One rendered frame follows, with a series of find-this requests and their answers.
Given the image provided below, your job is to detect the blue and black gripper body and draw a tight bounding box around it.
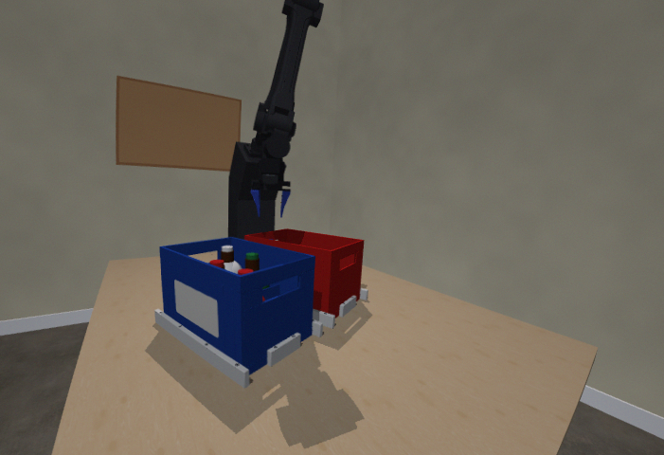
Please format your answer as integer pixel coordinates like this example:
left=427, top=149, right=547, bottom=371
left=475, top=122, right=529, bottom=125
left=251, top=180, right=291, bottom=191

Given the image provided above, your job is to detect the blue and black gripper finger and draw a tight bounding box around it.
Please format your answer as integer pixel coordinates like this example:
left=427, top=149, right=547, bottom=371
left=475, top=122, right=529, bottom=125
left=251, top=190, right=260, bottom=216
left=280, top=191, right=291, bottom=218

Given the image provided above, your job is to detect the blue plastic crate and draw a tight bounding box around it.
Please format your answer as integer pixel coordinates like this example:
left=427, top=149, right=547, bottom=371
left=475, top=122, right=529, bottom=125
left=160, top=237, right=315, bottom=375

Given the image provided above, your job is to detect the red crate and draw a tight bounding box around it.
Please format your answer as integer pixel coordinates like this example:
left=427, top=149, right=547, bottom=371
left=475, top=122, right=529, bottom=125
left=251, top=228, right=364, bottom=318

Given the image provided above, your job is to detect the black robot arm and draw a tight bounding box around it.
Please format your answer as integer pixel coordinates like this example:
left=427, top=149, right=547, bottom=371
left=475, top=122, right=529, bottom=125
left=243, top=0, right=324, bottom=184

